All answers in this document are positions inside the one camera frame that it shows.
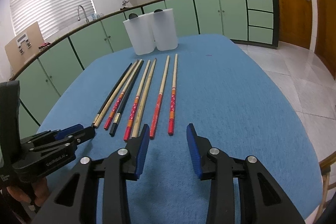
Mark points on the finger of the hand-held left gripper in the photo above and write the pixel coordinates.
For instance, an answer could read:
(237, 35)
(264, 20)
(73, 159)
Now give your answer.
(68, 130)
(84, 134)

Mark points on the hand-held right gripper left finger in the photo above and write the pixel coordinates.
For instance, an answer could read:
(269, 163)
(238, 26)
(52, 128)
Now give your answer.
(141, 153)

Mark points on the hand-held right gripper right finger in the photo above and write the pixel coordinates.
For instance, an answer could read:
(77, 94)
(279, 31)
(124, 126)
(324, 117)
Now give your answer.
(193, 153)

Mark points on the black chopstick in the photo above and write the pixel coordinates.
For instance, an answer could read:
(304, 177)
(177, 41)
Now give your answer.
(114, 125)

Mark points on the red floral wooden chopstick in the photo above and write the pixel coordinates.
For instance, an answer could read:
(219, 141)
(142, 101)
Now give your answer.
(172, 108)
(115, 108)
(133, 113)

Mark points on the plain wooden chopstick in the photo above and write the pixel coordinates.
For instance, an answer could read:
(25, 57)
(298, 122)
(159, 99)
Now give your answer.
(117, 91)
(145, 98)

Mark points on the chopsticks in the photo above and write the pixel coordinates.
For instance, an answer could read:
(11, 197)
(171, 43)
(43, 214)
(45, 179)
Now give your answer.
(115, 87)

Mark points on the white translucent plastic container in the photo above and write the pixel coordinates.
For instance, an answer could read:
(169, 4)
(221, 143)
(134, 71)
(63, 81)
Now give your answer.
(139, 35)
(164, 29)

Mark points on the person's left hand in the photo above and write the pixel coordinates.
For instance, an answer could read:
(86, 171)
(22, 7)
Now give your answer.
(40, 191)

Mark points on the blue table cover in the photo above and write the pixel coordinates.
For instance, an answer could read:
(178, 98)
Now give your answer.
(223, 95)

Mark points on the cardboard box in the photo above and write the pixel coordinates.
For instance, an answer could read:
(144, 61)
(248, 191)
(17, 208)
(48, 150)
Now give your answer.
(15, 54)

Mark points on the red cloth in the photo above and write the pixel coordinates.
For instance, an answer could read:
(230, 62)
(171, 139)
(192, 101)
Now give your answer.
(44, 45)

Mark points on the small clear bottles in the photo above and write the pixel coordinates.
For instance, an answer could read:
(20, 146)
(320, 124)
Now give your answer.
(98, 16)

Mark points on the metal kitchen faucet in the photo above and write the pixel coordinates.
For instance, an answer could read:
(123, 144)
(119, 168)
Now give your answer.
(83, 11)

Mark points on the wooden chair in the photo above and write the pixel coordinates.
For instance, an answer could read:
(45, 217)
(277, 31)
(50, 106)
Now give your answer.
(326, 169)

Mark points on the metal kettle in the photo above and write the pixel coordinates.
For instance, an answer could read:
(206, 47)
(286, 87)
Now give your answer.
(125, 5)

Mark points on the green base kitchen cabinets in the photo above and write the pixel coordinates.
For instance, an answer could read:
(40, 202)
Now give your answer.
(210, 11)

